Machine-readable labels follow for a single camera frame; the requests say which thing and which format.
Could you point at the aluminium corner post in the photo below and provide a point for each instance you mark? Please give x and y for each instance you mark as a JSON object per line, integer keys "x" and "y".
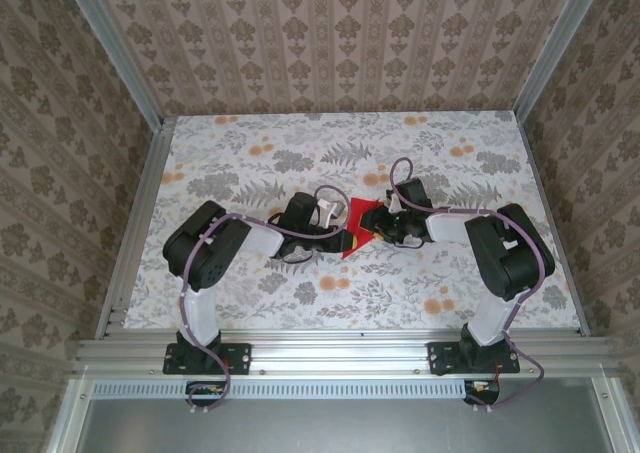
{"x": 115, "y": 48}
{"x": 555, "y": 48}

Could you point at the floral patterned table sheet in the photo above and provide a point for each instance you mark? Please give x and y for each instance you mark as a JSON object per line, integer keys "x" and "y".
{"x": 350, "y": 298}

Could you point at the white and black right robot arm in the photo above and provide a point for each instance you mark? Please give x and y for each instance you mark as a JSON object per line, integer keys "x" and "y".
{"x": 510, "y": 253}

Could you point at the red paper sheet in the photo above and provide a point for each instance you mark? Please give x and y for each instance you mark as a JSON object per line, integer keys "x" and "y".
{"x": 362, "y": 204}

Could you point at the aluminium cross rail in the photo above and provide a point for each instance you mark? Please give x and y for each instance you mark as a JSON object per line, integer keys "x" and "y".
{"x": 340, "y": 348}

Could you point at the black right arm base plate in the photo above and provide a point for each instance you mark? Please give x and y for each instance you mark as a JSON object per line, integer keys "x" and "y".
{"x": 505, "y": 358}

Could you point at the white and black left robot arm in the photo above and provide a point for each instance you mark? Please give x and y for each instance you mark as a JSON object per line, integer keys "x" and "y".
{"x": 205, "y": 253}

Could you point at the grey metal panel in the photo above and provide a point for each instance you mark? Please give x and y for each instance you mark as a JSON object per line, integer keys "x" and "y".
{"x": 340, "y": 428}

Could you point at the aluminium side rail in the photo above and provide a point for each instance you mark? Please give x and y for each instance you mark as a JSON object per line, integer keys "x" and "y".
{"x": 135, "y": 233}

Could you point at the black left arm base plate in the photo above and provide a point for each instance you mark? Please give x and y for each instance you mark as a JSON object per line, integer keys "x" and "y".
{"x": 237, "y": 358}

